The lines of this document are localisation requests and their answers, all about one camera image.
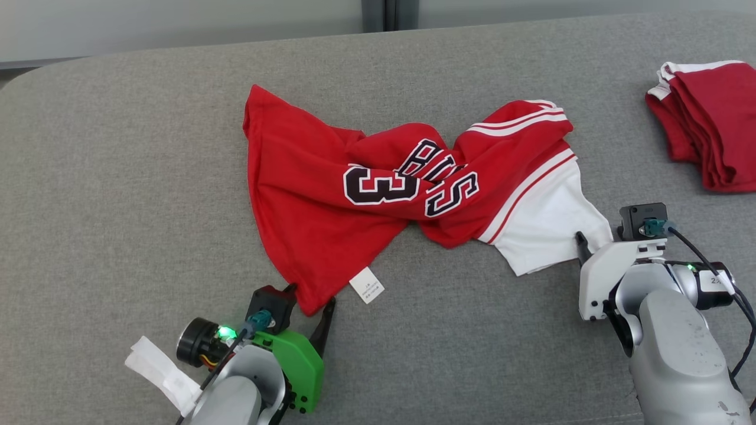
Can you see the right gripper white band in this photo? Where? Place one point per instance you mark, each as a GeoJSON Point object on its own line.
{"type": "Point", "coordinates": [599, 283]}

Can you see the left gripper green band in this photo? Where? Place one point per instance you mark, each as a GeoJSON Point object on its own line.
{"type": "Point", "coordinates": [301, 369]}

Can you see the red white basketball jersey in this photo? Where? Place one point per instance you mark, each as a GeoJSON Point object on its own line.
{"type": "Point", "coordinates": [307, 206]}

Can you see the red shorts white trim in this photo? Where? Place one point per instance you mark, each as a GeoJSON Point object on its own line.
{"type": "Point", "coordinates": [720, 124]}

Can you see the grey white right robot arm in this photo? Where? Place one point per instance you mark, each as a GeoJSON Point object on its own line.
{"type": "Point", "coordinates": [673, 354]}

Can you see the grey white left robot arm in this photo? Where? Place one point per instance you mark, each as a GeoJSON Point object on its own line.
{"type": "Point", "coordinates": [236, 395]}

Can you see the white crumpled tape strip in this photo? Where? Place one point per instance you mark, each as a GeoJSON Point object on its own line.
{"type": "Point", "coordinates": [159, 369]}

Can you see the grey fabric sofa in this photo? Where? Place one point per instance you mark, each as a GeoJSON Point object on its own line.
{"type": "Point", "coordinates": [118, 206]}

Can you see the dark grey baseboard strip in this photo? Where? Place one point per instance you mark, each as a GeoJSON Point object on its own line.
{"type": "Point", "coordinates": [35, 64]}

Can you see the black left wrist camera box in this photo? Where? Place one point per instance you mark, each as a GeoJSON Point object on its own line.
{"type": "Point", "coordinates": [271, 301]}

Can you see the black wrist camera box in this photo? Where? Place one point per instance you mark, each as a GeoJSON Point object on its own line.
{"type": "Point", "coordinates": [271, 301]}
{"type": "Point", "coordinates": [641, 215]}

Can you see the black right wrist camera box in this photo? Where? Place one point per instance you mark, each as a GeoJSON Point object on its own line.
{"type": "Point", "coordinates": [641, 215]}

